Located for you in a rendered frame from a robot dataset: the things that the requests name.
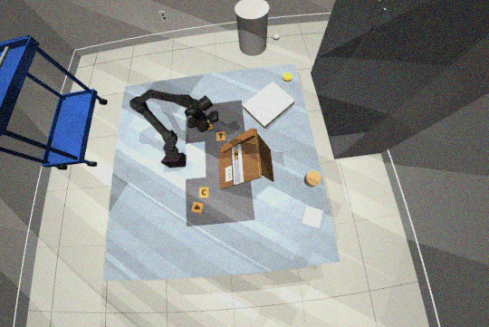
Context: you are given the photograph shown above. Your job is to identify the grey cylindrical container with tan lid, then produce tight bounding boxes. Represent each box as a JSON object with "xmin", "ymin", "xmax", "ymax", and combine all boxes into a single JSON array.
[{"xmin": 303, "ymin": 170, "xmax": 321, "ymax": 187}]

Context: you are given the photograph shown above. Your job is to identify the beige rectangular block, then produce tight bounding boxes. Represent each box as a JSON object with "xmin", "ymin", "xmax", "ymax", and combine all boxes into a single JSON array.
[{"xmin": 243, "ymin": 82, "xmax": 295, "ymax": 129}]

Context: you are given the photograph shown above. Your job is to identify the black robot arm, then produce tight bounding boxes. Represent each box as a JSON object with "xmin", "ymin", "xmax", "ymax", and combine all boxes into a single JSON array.
[{"xmin": 129, "ymin": 89, "xmax": 213, "ymax": 161}]

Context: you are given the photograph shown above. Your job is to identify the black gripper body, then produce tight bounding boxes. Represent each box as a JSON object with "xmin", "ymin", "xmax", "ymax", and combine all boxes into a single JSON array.
[{"xmin": 187, "ymin": 111, "xmax": 219, "ymax": 129}]

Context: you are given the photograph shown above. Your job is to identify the brown board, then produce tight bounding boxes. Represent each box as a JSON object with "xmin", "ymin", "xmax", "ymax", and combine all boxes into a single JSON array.
[{"xmin": 218, "ymin": 128, "xmax": 274, "ymax": 189}]

